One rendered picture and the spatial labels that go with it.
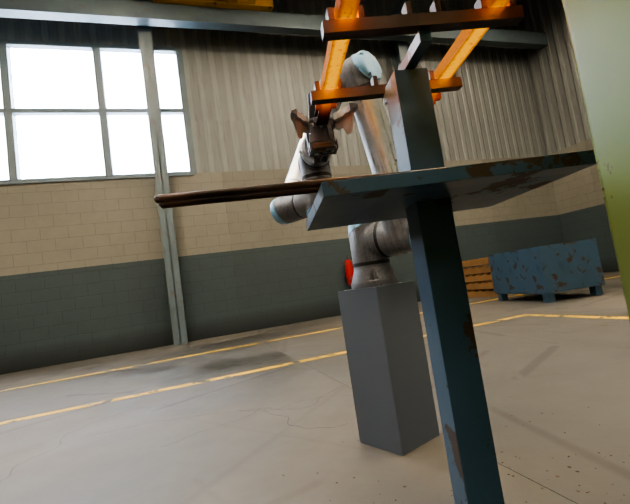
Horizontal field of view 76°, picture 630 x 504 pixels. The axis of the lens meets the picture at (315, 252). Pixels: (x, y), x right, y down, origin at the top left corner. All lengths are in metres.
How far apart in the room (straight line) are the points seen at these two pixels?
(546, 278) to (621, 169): 5.37
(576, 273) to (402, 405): 4.72
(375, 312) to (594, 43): 1.17
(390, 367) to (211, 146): 6.90
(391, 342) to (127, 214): 6.58
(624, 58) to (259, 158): 7.72
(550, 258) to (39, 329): 7.52
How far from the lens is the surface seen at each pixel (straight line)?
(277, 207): 1.27
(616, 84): 0.48
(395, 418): 1.57
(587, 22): 0.52
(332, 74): 0.82
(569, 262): 6.03
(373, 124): 1.50
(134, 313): 7.50
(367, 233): 1.56
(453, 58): 0.88
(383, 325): 1.50
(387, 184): 0.55
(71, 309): 7.67
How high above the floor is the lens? 0.63
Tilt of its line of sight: 5 degrees up
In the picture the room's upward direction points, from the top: 8 degrees counter-clockwise
